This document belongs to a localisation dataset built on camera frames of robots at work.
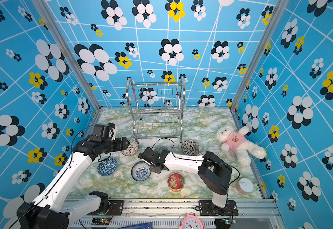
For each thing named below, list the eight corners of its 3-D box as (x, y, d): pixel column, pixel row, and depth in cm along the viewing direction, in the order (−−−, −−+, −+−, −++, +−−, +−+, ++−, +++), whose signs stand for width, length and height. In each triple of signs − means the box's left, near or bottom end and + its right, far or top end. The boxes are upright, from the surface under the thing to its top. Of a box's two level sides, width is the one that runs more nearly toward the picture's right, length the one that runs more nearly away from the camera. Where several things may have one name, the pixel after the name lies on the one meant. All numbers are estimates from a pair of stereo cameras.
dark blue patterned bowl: (98, 176, 86) (95, 174, 83) (103, 160, 93) (100, 157, 90) (115, 176, 86) (113, 174, 83) (119, 160, 93) (117, 157, 90)
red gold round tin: (167, 191, 81) (167, 189, 78) (167, 174, 87) (167, 172, 84) (184, 191, 81) (185, 189, 78) (183, 174, 87) (184, 171, 84)
